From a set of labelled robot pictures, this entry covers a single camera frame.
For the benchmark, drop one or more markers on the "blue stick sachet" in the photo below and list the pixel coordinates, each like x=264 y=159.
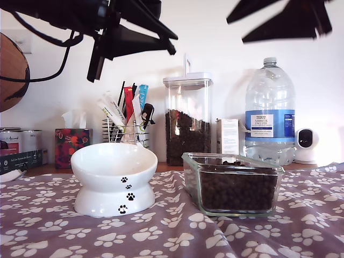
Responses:
x=143 y=94

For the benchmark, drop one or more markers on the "red stick sachet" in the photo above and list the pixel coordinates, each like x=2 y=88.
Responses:
x=129 y=104

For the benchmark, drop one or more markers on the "dry brown cat kibble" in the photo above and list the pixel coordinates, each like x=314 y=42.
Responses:
x=236 y=193

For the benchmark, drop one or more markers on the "floral tissue box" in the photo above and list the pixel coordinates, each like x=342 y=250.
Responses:
x=72 y=145

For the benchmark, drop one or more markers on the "white ceramic paw-print cat bowl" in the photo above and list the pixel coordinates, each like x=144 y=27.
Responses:
x=113 y=172

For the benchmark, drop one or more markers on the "white sachet black print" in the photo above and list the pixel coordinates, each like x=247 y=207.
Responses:
x=113 y=103

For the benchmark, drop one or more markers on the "plain white stick sachet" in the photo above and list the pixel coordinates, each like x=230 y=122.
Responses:
x=137 y=113

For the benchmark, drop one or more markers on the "thin black stick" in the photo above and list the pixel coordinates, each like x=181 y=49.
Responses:
x=121 y=92

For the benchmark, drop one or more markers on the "purple paw-print cloth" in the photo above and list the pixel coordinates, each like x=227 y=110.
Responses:
x=161 y=236

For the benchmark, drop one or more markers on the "clear kibble jar white lid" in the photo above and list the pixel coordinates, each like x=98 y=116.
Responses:
x=188 y=94

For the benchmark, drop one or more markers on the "brown round globe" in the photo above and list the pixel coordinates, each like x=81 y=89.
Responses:
x=13 y=61

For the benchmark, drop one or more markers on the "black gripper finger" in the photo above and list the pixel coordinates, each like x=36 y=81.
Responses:
x=145 y=25
x=134 y=43
x=290 y=29
x=255 y=8

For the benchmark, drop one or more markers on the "tin can pink label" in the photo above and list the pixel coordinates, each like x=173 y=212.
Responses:
x=10 y=139

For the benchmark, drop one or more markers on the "tin can white label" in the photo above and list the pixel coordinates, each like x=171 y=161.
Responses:
x=32 y=139

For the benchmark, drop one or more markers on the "white wall switch plate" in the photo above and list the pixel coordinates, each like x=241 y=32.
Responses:
x=27 y=49

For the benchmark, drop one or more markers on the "white flat dish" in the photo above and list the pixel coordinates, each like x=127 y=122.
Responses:
x=10 y=176

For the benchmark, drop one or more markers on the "small white carton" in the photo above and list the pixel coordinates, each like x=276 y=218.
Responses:
x=228 y=134

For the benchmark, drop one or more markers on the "white sachet green print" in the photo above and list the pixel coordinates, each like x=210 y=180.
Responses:
x=107 y=110

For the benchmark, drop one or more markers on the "small white round camera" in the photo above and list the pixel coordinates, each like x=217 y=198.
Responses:
x=306 y=156

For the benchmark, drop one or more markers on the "dark green cardboard box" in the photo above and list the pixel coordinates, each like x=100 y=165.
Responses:
x=21 y=161

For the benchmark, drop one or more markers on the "clear rectangular glass dish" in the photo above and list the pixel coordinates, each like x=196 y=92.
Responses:
x=190 y=172

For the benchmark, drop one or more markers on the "large water bottle blue label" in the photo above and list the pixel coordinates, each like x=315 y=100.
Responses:
x=268 y=94

